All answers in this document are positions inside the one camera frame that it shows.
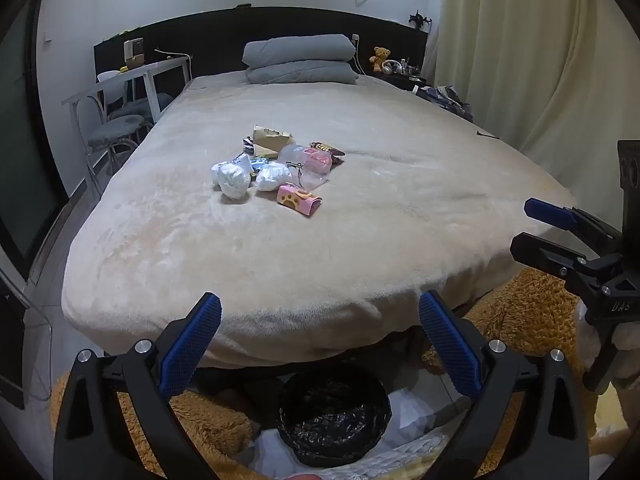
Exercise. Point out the crumpled brown paper bag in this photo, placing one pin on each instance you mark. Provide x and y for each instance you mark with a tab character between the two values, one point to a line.
270	140

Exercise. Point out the grey pillow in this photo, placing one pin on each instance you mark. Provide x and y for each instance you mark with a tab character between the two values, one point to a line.
305	74
300	49

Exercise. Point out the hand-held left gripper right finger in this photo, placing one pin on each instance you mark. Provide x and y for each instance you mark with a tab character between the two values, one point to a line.
450	345

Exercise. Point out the blue white wrapper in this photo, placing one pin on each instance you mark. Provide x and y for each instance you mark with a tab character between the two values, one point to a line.
257	164

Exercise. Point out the black figurine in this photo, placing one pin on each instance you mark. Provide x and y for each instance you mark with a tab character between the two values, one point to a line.
420	20

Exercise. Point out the black bagged trash bin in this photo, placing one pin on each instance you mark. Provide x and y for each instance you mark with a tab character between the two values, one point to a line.
332	420

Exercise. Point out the white lace cloth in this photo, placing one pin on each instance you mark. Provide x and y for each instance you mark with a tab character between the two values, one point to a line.
415	452

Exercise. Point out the patterned cloth pile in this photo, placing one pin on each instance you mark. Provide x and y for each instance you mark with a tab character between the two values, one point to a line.
445	100

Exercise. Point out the dark red snack packet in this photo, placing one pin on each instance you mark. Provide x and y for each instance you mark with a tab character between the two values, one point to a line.
327	150

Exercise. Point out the white headphones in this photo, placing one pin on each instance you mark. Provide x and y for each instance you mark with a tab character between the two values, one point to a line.
392	66

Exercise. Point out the pink yellow snack wrapper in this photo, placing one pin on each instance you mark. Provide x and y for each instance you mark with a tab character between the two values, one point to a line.
298	201

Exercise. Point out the dark glass door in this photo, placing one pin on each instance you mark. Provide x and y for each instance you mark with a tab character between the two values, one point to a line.
25	150

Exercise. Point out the black headboard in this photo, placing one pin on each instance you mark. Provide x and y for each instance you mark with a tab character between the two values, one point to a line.
210	40

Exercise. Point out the colourful candy wrapper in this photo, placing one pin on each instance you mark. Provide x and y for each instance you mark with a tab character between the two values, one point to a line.
247	145

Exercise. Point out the tan box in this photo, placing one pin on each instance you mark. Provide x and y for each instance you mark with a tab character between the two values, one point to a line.
134	52

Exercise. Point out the dark nightstand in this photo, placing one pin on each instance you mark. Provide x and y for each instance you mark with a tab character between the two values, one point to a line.
402	80

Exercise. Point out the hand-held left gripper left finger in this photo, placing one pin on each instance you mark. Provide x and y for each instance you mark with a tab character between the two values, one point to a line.
192	345

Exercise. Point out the white table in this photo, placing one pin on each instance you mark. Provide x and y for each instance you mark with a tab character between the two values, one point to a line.
150	67

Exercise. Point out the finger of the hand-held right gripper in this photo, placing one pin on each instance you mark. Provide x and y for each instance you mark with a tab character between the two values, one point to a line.
547	213
542	255

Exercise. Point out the brown fluffy cloth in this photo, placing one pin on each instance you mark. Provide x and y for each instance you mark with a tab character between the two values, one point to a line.
210	422

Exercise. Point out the clear bottle with pink label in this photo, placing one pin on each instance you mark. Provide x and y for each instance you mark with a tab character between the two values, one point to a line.
307	160

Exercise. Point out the white plastic bag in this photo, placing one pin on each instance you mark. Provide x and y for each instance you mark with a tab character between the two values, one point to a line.
272	177
232	179

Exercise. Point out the brown teddy bear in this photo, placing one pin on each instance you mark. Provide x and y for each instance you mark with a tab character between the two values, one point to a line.
380	60

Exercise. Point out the white chair with grey cushion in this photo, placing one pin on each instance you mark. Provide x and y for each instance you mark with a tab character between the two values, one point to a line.
117	130
142	102

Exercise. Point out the cream curtain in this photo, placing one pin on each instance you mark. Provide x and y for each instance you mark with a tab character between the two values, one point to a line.
525	60

